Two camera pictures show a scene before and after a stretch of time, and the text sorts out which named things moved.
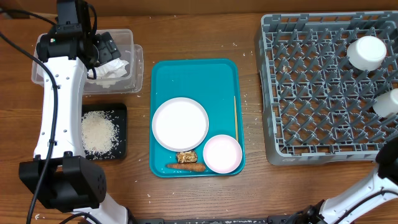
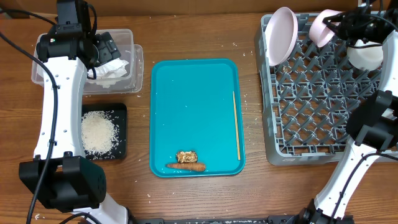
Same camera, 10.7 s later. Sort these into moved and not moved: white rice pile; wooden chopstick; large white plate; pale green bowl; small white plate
Moved: small white plate; large white plate
Not moved: wooden chopstick; white rice pile; pale green bowl
